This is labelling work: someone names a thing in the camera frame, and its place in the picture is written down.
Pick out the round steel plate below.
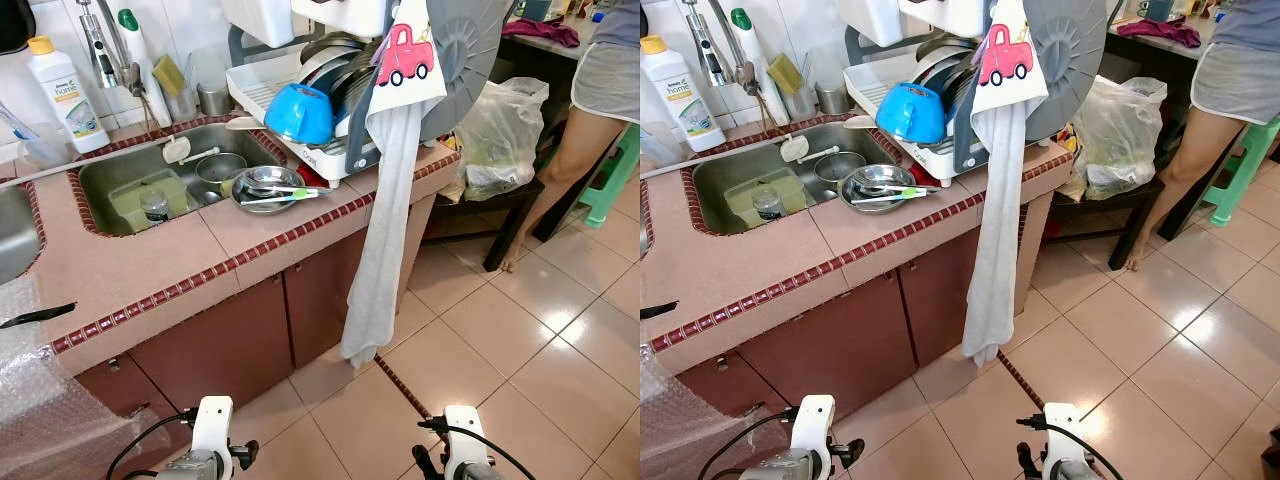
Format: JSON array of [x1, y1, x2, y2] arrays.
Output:
[[840, 163, 918, 215], [230, 165, 307, 215]]

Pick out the maroon cabinet door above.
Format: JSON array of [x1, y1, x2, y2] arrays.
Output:
[[128, 272, 296, 413], [75, 355, 151, 421], [897, 225, 986, 369], [283, 225, 369, 369], [672, 350, 761, 421], [735, 272, 906, 421]]

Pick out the clear bubble wrap sheet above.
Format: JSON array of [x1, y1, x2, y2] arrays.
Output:
[[0, 270, 151, 480], [640, 345, 791, 480]]

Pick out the grey towel pink truck print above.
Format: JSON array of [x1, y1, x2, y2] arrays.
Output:
[[340, 0, 448, 369], [962, 0, 1050, 369]]

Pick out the dark wooden bench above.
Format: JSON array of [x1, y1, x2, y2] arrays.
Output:
[[1045, 178, 1166, 273], [425, 178, 546, 273]]

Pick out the green plastic container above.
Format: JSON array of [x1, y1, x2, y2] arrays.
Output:
[[722, 166, 809, 229], [108, 168, 193, 233]]

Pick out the small steel bowl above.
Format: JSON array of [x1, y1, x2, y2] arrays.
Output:
[[195, 152, 249, 198], [813, 150, 869, 186]]

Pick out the white plastic ladle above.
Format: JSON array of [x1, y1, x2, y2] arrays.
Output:
[[780, 134, 843, 163], [162, 136, 223, 165]]

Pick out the green plastic stool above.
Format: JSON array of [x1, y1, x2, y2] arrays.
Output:
[[578, 122, 641, 229], [1200, 115, 1280, 227]]

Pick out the person in grey shorts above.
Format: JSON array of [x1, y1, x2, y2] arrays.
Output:
[[1125, 0, 1280, 273], [500, 0, 641, 273]]

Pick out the clear plastic bag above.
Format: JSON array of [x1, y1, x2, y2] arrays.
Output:
[[455, 77, 550, 202], [1070, 77, 1168, 202]]

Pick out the blue plastic bowl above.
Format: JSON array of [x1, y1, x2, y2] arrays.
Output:
[[263, 83, 336, 147], [875, 82, 948, 146]]

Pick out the white dish rack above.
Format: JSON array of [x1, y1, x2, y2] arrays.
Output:
[[843, 25, 1001, 186], [225, 25, 386, 183]]

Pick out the clear plastic cup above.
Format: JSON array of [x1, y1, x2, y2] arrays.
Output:
[[0, 100, 63, 171], [640, 120, 679, 171]]

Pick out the yellow green sponge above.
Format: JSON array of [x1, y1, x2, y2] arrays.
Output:
[[767, 53, 803, 98], [152, 55, 187, 98]]

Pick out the white detergent bottle yellow cap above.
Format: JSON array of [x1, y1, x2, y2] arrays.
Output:
[[25, 35, 111, 154], [640, 35, 728, 153]]

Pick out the steel dish stack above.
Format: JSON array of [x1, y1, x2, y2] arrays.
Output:
[[915, 33, 986, 106], [298, 33, 376, 106]]

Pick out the white bottle green cap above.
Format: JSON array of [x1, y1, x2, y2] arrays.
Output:
[[115, 8, 173, 128], [730, 8, 788, 126]]

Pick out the grey round fan cover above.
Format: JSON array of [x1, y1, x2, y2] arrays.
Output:
[[1020, 0, 1109, 143], [418, 0, 516, 143]]

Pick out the chrome sink faucet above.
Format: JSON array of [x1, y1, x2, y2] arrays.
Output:
[[683, 0, 761, 98], [78, 0, 149, 98]]

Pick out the white plastic container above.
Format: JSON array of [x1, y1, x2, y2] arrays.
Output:
[[838, 0, 906, 48], [220, 0, 297, 50]]

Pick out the maroon cloth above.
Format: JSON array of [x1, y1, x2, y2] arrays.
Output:
[[1115, 15, 1202, 49], [500, 15, 582, 50]]

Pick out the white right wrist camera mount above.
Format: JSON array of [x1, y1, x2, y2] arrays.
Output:
[[1042, 402, 1091, 480], [443, 404, 493, 480]]

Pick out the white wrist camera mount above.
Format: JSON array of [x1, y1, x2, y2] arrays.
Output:
[[790, 394, 837, 471], [190, 396, 236, 471], [443, 404, 493, 480], [1042, 402, 1091, 480]]

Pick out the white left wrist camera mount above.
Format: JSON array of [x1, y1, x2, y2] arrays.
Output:
[[190, 396, 236, 471], [790, 394, 837, 471]]

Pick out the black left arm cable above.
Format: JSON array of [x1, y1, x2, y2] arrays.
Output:
[[697, 408, 801, 480], [105, 408, 201, 480]]

